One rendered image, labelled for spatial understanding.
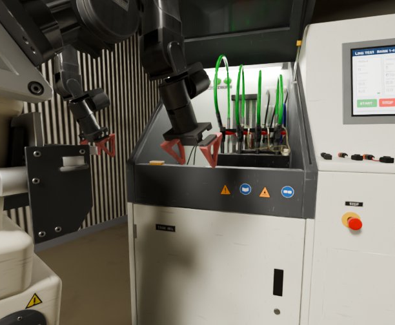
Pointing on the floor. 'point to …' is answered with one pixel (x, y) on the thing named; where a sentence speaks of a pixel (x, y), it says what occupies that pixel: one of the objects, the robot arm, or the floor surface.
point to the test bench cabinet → (302, 270)
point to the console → (357, 190)
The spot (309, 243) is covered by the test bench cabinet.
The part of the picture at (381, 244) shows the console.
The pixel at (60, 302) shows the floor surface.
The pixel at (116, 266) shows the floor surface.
